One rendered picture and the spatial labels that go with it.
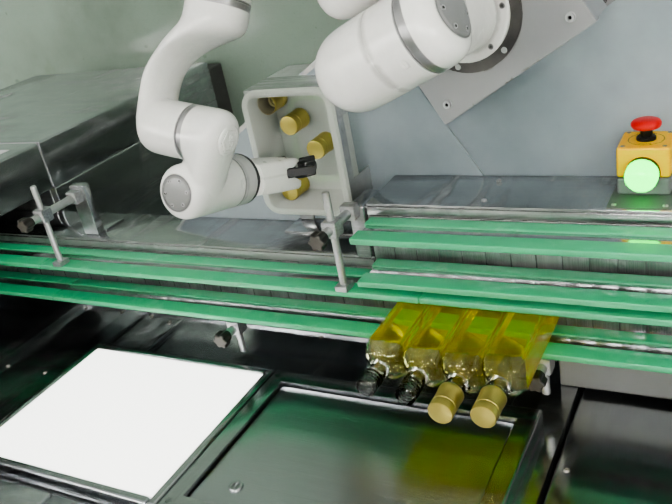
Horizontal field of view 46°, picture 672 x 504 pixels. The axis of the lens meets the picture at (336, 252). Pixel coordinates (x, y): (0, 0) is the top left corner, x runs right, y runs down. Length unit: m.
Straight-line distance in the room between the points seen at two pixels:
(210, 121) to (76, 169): 0.96
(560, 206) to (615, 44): 0.24
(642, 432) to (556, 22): 0.59
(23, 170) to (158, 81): 0.81
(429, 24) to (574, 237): 0.44
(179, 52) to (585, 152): 0.61
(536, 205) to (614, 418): 0.34
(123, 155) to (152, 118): 0.99
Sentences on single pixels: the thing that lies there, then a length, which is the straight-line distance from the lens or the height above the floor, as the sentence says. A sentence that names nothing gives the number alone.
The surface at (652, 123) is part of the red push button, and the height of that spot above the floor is 0.80.
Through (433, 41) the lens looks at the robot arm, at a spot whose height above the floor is 1.18.
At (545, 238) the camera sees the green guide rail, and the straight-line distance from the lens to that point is 1.11.
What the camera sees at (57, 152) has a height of 0.71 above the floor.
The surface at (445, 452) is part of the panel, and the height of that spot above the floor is 1.10.
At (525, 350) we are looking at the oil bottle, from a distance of 1.07.
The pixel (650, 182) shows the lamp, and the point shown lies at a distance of 1.14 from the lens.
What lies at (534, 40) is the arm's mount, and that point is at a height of 0.87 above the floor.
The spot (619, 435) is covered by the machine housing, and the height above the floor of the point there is 0.96.
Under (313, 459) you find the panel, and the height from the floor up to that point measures 1.16.
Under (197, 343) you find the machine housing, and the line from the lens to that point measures 1.62.
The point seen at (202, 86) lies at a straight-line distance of 2.30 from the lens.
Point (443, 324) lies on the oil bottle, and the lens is 1.14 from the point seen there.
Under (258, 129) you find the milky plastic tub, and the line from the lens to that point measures 1.37.
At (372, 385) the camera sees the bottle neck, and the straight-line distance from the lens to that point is 1.07.
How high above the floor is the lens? 1.89
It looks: 50 degrees down
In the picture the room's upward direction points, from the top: 136 degrees counter-clockwise
